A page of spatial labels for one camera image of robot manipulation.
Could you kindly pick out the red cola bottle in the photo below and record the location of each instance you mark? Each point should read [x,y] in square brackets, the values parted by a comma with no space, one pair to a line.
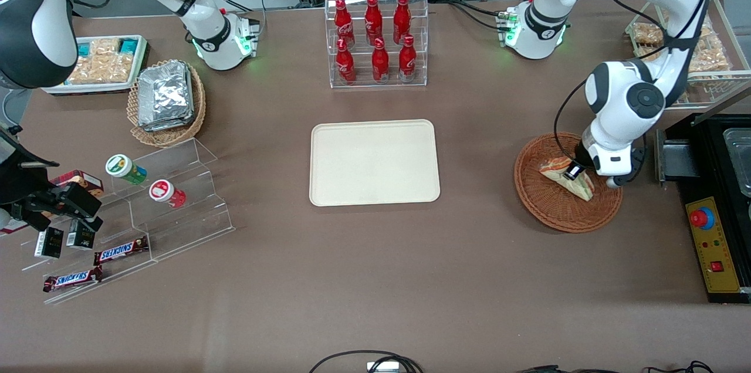
[407,59]
[343,24]
[373,20]
[345,62]
[402,18]
[380,62]

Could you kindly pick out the red rocker switch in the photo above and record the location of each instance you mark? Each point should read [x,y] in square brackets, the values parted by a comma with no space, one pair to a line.
[717,266]

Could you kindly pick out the clear acrylic bottle rack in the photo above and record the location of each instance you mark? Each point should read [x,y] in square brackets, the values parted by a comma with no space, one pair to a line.
[328,74]

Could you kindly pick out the clear acrylic stepped shelf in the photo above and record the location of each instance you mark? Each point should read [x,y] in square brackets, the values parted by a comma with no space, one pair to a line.
[188,226]

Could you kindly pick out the brown table mat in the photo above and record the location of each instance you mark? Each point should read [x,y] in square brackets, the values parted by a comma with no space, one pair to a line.
[375,279]

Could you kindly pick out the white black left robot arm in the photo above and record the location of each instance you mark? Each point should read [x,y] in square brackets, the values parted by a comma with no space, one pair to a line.
[622,91]

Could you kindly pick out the red can white lid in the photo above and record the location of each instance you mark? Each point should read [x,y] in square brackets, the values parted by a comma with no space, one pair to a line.
[161,190]

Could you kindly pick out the green can white lid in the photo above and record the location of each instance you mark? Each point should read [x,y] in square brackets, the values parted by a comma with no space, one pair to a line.
[120,166]

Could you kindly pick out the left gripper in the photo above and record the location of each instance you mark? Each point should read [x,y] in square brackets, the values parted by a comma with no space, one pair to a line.
[583,153]

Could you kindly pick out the white plastic bin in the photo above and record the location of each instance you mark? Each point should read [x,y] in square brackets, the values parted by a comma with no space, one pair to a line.
[88,89]

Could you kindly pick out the small black box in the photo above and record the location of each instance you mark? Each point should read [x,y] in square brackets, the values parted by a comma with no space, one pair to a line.
[81,236]
[48,243]

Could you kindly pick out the grey metal bracket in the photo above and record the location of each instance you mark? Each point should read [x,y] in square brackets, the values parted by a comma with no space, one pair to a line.
[677,156]

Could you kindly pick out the round brown wicker basket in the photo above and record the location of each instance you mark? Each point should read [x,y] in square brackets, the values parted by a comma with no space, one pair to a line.
[557,214]

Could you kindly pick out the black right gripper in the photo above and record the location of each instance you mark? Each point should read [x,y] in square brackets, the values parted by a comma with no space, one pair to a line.
[24,180]

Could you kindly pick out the red emergency stop button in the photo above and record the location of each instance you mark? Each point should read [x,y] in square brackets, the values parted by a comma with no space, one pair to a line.
[701,218]

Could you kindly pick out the clear bread pack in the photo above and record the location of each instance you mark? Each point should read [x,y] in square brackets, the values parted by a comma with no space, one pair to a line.
[645,36]
[707,56]

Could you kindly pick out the oval tan wicker basket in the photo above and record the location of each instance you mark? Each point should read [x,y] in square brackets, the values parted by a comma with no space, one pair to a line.
[170,137]

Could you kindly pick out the triangle sandwich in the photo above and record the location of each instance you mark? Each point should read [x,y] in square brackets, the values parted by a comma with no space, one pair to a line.
[581,188]

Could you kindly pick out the Snickers chocolate bar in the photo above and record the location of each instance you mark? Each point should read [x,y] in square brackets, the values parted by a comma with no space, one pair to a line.
[71,279]
[120,250]

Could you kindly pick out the beige rectangular tray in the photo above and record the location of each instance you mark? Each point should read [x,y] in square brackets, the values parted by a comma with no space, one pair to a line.
[364,168]

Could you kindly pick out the silver foil pack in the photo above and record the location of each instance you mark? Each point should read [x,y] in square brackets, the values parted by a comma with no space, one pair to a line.
[164,94]
[176,125]

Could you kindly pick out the teal snack pack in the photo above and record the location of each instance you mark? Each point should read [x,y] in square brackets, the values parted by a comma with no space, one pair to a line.
[129,44]
[84,49]

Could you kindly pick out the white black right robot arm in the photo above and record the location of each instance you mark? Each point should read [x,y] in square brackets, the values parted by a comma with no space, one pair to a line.
[35,21]

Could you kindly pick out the clear cracker pack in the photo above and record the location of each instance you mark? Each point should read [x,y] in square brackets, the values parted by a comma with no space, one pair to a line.
[100,70]
[104,46]

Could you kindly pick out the yellow control panel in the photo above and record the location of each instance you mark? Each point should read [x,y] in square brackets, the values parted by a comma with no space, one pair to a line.
[719,244]

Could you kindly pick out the brown red snack box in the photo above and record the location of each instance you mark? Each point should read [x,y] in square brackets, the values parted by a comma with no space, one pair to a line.
[85,179]

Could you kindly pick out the black machine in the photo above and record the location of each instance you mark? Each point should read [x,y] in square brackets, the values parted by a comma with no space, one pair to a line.
[710,132]

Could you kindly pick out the steel pan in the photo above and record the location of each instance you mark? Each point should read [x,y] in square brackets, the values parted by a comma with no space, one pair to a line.
[740,156]

